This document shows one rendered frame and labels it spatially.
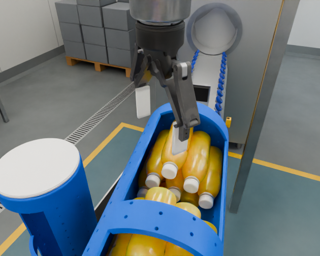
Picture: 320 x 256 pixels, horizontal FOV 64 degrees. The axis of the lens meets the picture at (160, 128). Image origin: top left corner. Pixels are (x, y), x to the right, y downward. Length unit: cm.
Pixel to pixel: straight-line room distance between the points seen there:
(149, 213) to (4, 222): 183
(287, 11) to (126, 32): 265
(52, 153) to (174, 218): 59
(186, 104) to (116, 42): 344
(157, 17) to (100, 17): 345
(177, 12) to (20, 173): 74
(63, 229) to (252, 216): 146
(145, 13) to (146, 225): 35
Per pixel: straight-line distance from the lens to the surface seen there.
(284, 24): 131
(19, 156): 102
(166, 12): 37
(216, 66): 189
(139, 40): 40
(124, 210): 53
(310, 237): 216
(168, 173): 66
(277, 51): 134
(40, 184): 89
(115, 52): 386
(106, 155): 248
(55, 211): 93
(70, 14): 414
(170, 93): 41
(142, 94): 53
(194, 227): 51
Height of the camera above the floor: 164
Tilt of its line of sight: 36 degrees down
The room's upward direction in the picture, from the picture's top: straight up
